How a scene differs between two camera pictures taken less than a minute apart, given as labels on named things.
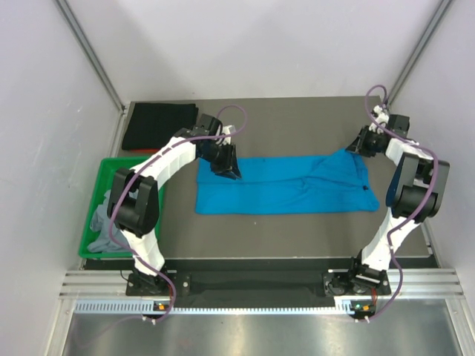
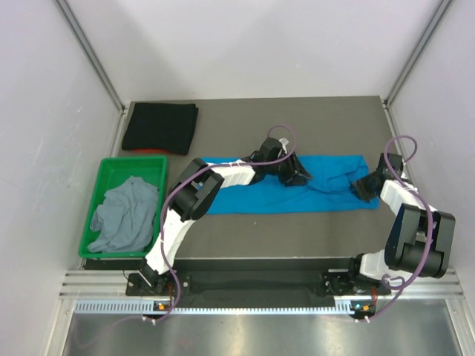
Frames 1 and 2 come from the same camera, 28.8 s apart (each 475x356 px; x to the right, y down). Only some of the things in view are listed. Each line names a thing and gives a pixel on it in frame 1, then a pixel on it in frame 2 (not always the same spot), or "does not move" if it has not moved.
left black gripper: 228,167 to 295,173
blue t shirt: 333,182 does not move
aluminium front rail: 96,285 does not move
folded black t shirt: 151,125 does not move
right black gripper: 357,145 to 359,187
